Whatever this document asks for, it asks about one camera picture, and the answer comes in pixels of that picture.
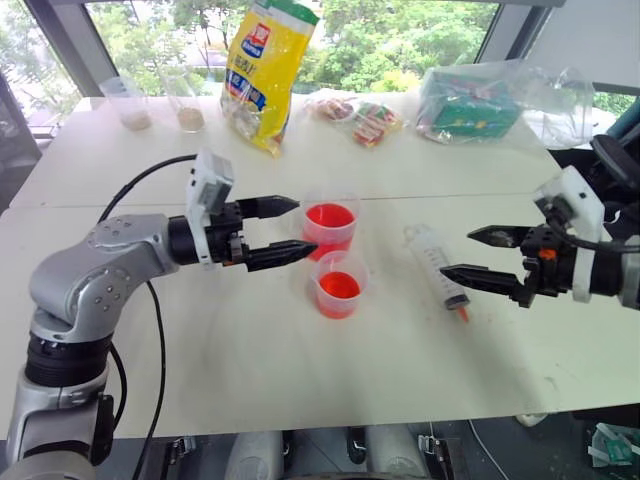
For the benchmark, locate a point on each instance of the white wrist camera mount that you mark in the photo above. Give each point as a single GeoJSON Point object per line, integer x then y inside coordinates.
{"type": "Point", "coordinates": [210, 175]}
{"type": "Point", "coordinates": [582, 200]}

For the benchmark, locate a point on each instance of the black office chair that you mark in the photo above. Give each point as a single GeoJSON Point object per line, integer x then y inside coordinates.
{"type": "Point", "coordinates": [617, 160]}

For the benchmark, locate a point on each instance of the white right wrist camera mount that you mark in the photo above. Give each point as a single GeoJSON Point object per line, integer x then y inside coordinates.
{"type": "Point", "coordinates": [582, 200]}

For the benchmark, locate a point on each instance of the clear bag of red candies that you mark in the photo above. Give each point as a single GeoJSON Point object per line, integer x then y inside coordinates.
{"type": "Point", "coordinates": [332, 109]}

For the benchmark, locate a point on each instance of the large clear plastic bag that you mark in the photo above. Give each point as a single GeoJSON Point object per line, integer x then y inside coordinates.
{"type": "Point", "coordinates": [555, 95]}

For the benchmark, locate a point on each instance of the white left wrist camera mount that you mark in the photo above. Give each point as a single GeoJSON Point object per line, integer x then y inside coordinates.
{"type": "Point", "coordinates": [210, 175]}

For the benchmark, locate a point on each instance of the clear bag of colourful candies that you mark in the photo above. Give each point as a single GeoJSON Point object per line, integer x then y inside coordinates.
{"type": "Point", "coordinates": [375, 125]}

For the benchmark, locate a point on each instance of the green and white packaging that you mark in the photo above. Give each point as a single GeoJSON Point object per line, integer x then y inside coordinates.
{"type": "Point", "coordinates": [615, 445]}

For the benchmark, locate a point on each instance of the small clear cup red liquid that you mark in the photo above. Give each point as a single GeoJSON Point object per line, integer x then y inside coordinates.
{"type": "Point", "coordinates": [340, 290]}

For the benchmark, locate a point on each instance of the large clear plastic syringe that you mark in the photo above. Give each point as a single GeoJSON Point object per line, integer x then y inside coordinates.
{"type": "Point", "coordinates": [432, 260]}

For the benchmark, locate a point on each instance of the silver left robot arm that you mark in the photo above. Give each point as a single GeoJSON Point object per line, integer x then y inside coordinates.
{"type": "Point", "coordinates": [100, 280]}

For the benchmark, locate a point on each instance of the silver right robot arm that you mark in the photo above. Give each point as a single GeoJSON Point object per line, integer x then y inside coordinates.
{"type": "Point", "coordinates": [607, 275]}

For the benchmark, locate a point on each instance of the green printed box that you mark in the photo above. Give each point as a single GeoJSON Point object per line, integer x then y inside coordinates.
{"type": "Point", "coordinates": [470, 107]}

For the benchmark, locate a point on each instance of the large clear cup red liquid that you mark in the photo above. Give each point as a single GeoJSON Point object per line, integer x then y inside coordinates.
{"type": "Point", "coordinates": [330, 220]}

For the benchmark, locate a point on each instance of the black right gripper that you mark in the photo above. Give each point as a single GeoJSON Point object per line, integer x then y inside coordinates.
{"type": "Point", "coordinates": [547, 270]}

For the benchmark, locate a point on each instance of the yellow snack bag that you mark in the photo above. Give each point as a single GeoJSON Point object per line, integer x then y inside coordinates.
{"type": "Point", "coordinates": [265, 75]}

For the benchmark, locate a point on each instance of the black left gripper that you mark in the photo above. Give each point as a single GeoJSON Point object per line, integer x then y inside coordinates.
{"type": "Point", "coordinates": [227, 235]}

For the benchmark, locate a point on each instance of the clear plastic cup with grains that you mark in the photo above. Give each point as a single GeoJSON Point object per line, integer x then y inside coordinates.
{"type": "Point", "coordinates": [189, 112]}
{"type": "Point", "coordinates": [131, 112]}

